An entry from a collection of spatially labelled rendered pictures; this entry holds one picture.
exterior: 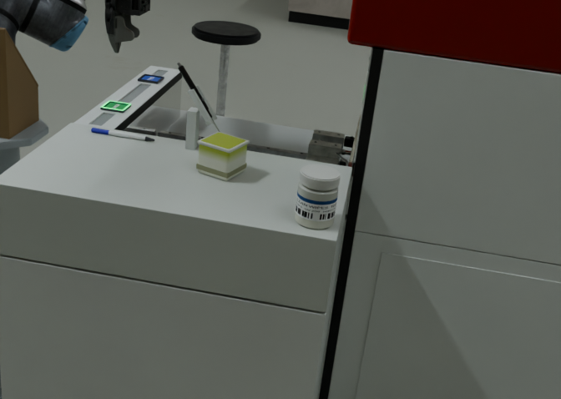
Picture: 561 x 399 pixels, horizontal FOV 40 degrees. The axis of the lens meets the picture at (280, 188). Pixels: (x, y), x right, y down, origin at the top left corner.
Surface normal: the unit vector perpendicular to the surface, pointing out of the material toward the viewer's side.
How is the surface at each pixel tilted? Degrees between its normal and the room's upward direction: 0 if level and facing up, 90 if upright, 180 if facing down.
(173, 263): 90
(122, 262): 90
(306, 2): 90
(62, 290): 90
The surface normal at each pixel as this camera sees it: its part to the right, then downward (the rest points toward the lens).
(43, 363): -0.16, 0.38
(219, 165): -0.48, 0.31
